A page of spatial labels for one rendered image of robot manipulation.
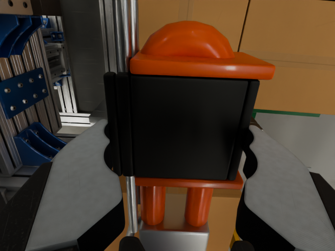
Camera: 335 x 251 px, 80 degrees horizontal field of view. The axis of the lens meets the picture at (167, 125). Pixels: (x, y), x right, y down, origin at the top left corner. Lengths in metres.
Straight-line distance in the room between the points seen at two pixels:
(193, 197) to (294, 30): 0.78
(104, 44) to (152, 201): 1.03
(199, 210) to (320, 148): 1.81
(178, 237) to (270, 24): 0.77
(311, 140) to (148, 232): 1.75
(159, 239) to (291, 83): 0.83
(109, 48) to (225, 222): 0.94
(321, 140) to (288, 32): 1.20
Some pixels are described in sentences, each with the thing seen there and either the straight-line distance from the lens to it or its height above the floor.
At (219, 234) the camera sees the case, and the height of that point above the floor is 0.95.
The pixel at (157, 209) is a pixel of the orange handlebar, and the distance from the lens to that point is 0.18.
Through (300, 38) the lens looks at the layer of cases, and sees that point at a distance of 0.91.
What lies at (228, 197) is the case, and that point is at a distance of 0.57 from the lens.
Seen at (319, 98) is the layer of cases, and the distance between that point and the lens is 1.02.
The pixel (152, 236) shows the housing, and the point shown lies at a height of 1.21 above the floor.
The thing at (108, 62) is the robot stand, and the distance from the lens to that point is 1.18.
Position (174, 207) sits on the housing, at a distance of 0.21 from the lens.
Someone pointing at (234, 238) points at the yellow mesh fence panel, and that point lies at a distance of 1.43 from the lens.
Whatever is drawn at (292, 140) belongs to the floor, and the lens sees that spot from 1.80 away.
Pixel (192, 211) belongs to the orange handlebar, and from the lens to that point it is 0.19.
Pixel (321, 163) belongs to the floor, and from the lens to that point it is 2.07.
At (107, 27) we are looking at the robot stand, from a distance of 1.14.
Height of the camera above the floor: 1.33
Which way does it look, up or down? 63 degrees down
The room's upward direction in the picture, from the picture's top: 178 degrees counter-clockwise
